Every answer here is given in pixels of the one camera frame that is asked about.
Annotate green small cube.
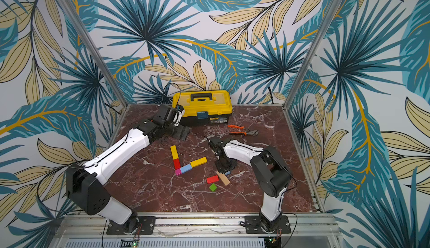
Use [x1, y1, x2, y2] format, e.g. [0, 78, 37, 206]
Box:
[209, 184, 217, 192]

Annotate red block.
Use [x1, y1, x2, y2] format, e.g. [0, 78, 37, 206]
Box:
[206, 175, 219, 184]
[173, 159, 181, 170]

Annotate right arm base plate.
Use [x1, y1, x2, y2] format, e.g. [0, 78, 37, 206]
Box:
[244, 215, 292, 234]

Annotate yellow block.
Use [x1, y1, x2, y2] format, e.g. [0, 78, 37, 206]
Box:
[190, 157, 208, 168]
[170, 146, 179, 160]

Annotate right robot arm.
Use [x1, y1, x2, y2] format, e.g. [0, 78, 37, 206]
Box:
[208, 137, 293, 233]

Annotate aluminium front rail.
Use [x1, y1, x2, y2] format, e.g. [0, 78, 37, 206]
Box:
[50, 212, 346, 248]

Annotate natural wood block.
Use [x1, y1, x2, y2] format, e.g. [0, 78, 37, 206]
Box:
[216, 171, 231, 186]

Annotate large orange-handled pliers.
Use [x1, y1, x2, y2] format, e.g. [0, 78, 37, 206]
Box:
[227, 124, 259, 136]

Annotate yellow black toolbox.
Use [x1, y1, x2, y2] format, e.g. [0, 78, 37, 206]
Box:
[172, 90, 232, 127]

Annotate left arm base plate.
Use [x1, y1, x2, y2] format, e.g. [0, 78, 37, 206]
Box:
[106, 216, 156, 236]

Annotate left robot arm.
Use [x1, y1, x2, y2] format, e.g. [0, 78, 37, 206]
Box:
[66, 105, 189, 234]

